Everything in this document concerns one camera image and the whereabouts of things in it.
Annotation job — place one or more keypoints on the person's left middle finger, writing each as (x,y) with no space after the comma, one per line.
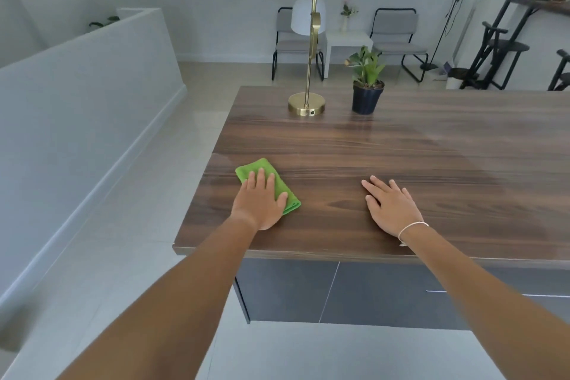
(261,179)

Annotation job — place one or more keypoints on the black floor lamp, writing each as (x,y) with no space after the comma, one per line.
(428,66)

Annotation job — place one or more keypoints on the person's left forearm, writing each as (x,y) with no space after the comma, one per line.
(178,304)

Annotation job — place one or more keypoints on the white side table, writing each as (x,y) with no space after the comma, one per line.
(348,40)

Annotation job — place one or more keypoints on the person's right forearm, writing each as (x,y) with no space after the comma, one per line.
(490,304)

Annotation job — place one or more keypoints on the grey chair black frame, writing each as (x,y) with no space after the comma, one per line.
(284,45)
(394,23)

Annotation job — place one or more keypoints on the person's right middle finger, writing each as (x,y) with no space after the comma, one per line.
(380,183)

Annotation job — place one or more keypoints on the white floor bin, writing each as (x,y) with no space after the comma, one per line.
(455,79)

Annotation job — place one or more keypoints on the person's right little finger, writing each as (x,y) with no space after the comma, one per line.
(406,195)

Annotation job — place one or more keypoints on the wooden high table black legs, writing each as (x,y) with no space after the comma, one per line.
(534,2)

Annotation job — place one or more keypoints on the person's left thumb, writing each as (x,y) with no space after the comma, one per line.
(283,201)

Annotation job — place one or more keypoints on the green plant in black pot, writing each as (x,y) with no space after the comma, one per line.
(367,99)

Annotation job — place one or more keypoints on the dark leafy plant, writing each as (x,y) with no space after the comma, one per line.
(103,22)

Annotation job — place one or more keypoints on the person's left little finger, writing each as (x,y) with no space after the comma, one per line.
(243,188)

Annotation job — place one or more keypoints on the small white vase with sprig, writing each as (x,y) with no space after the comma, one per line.
(344,24)

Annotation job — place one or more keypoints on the person's right thumb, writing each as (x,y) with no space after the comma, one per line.
(372,205)

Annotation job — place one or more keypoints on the grey island cabinet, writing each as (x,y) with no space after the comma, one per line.
(378,293)

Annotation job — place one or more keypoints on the black bar stool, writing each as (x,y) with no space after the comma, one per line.
(508,45)
(562,77)

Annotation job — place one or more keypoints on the person's left hand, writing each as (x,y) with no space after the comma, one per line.
(258,208)

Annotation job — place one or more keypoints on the gold table lamp white shade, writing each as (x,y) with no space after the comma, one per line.
(306,106)

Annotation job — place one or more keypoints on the person's right hand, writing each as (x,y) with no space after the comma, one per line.
(394,210)

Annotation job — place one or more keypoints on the green microfibre cleaning cloth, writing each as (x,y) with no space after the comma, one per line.
(250,167)

